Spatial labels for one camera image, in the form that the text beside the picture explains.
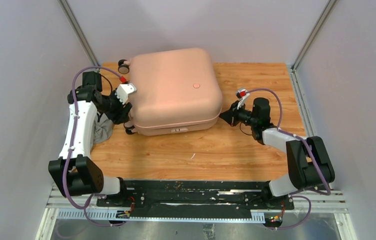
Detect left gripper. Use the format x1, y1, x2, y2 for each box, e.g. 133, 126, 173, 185
98, 88, 132, 124

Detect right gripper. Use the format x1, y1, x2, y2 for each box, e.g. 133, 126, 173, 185
218, 100, 257, 128

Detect pink suitcase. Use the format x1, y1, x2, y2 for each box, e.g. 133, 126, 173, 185
124, 48, 223, 136

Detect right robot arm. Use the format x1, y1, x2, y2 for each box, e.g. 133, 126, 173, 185
219, 97, 335, 209

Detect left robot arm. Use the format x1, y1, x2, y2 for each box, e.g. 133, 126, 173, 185
48, 66, 137, 210

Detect grey cloth garment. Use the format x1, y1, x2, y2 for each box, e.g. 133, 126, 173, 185
92, 113, 114, 145

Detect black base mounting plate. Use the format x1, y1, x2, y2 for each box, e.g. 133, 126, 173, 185
96, 180, 294, 220

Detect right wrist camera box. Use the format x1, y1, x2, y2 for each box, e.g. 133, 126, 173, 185
236, 87, 250, 110

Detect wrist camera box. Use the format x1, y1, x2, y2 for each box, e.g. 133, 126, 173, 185
115, 83, 137, 105
236, 87, 250, 110

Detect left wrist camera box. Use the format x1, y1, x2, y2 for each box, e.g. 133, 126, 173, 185
115, 83, 137, 105

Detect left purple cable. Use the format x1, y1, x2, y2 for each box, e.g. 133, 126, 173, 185
62, 66, 129, 228

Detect aluminium frame rails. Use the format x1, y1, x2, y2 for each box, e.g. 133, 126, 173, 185
36, 187, 357, 240

